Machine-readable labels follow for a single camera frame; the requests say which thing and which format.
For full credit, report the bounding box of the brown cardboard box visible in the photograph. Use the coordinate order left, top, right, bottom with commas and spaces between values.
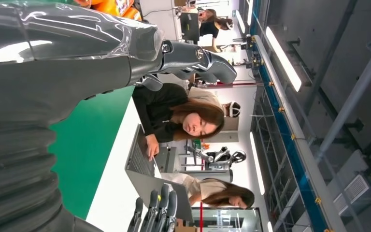
174, 219, 199, 232

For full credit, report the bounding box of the person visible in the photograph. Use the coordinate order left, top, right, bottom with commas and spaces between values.
188, 86, 241, 118
199, 8, 234, 53
161, 173, 256, 209
132, 82, 225, 162

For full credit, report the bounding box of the grey laptop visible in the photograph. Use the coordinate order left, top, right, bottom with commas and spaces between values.
125, 124, 194, 223

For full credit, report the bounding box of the white black humanoid robot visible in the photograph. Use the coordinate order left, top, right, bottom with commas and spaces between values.
185, 145, 247, 171

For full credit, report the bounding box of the green table mat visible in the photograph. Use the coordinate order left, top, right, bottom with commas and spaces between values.
48, 86, 136, 221

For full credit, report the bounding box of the white light strip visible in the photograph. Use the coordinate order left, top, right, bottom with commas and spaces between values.
247, 0, 254, 26
235, 9, 246, 35
249, 131, 266, 196
265, 26, 302, 93

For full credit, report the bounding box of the blue steel beam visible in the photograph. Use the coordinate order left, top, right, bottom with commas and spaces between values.
249, 0, 330, 232

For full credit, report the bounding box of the black monitor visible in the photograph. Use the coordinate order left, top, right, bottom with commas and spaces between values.
179, 12, 200, 44

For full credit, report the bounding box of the white ceiling air vent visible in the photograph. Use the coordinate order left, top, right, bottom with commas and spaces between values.
332, 174, 371, 216

